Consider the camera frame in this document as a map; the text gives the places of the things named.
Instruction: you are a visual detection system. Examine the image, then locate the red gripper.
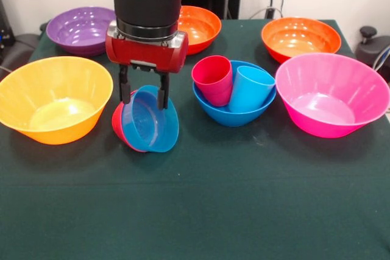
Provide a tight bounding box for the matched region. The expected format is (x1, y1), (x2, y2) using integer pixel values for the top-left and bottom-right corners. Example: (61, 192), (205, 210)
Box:
(105, 21), (190, 111)

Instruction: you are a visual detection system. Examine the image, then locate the small translucent blue bowl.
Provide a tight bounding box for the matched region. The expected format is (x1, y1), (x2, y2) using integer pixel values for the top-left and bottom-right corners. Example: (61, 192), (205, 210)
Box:
(121, 85), (180, 153)

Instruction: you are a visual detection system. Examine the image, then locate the small red plastic bowl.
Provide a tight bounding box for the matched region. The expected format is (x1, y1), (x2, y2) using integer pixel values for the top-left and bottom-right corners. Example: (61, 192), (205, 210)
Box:
(112, 89), (147, 153)

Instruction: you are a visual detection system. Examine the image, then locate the red plastic cup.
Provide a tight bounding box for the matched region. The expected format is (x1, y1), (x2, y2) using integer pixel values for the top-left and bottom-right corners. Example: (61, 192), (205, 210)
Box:
(191, 55), (234, 107)

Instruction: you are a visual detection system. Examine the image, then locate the orange plastic bowl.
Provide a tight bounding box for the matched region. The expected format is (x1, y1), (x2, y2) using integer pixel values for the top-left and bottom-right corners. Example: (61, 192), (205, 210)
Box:
(261, 17), (341, 65)
(177, 5), (222, 56)

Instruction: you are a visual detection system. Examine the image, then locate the opaque blue plastic bowl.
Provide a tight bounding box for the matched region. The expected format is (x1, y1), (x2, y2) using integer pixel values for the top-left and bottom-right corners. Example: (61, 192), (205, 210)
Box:
(192, 60), (277, 127)

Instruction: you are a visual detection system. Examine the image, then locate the blue plastic cup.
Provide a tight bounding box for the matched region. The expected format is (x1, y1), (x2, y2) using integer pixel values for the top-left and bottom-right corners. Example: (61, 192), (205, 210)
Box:
(228, 65), (277, 113)

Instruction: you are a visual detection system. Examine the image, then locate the purple plastic bowl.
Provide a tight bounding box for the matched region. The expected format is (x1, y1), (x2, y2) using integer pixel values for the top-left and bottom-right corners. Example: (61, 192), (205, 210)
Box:
(45, 6), (118, 57)

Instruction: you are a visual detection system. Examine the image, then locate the large yellow-orange plastic bowl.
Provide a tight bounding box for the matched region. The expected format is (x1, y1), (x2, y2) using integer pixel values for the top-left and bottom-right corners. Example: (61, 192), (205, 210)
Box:
(0, 55), (114, 146)

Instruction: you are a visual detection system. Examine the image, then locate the black equipment box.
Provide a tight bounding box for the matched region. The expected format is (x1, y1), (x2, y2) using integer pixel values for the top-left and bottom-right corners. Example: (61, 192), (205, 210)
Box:
(0, 0), (16, 63)

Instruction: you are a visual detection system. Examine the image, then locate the large pink plastic bowl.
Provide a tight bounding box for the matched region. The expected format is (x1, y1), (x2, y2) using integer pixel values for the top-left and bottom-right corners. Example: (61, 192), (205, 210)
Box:
(275, 52), (390, 139)

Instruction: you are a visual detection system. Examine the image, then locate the dark green tablecloth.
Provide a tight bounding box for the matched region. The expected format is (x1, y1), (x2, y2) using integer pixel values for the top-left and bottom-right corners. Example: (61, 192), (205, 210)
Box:
(0, 18), (390, 260)

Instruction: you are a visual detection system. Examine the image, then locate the black round equipment with knob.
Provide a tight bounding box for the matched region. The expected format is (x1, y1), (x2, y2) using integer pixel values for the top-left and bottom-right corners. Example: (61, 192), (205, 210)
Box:
(355, 26), (390, 84)

